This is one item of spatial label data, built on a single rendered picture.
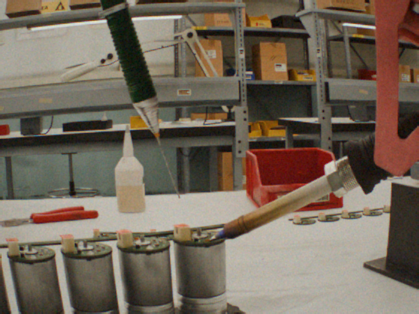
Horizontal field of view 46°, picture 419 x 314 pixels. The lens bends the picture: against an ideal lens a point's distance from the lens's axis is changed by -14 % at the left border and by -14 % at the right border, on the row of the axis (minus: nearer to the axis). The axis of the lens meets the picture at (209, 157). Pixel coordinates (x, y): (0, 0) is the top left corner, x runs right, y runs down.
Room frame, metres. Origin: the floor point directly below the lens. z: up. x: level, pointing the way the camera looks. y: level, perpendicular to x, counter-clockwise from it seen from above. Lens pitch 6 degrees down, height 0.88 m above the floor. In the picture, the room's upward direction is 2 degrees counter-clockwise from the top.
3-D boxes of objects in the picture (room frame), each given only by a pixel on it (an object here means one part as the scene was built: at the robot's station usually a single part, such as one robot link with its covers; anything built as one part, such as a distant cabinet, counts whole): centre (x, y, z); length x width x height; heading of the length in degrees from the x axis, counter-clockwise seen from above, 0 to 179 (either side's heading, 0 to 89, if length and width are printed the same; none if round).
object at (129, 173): (0.64, 0.09, 0.80); 0.03 x 0.03 x 0.10
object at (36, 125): (2.63, 0.90, 0.80); 0.15 x 0.12 x 0.10; 12
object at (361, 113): (2.95, -0.87, 0.80); 0.15 x 0.12 x 0.10; 30
